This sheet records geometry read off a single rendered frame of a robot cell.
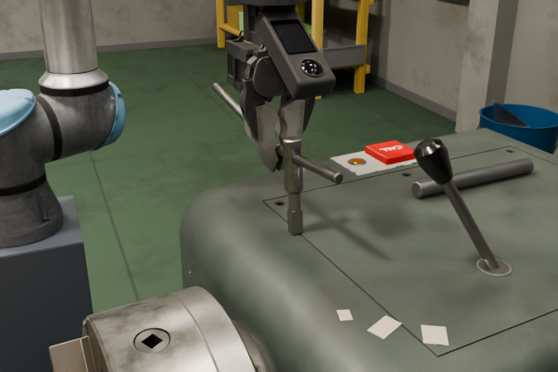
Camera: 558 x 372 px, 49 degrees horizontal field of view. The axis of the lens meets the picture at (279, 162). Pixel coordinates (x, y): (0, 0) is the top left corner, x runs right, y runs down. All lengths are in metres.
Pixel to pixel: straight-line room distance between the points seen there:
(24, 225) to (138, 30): 6.99
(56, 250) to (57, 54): 0.32
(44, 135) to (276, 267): 0.53
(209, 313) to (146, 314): 0.06
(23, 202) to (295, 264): 0.55
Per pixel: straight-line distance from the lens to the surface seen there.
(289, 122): 0.72
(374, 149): 0.96
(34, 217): 1.10
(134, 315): 0.65
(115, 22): 7.95
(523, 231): 0.80
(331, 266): 0.68
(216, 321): 0.63
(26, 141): 1.06
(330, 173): 0.63
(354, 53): 5.77
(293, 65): 0.64
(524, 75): 4.67
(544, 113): 3.92
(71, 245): 1.08
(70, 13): 1.08
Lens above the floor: 1.61
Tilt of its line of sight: 22 degrees down
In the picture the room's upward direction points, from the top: straight up
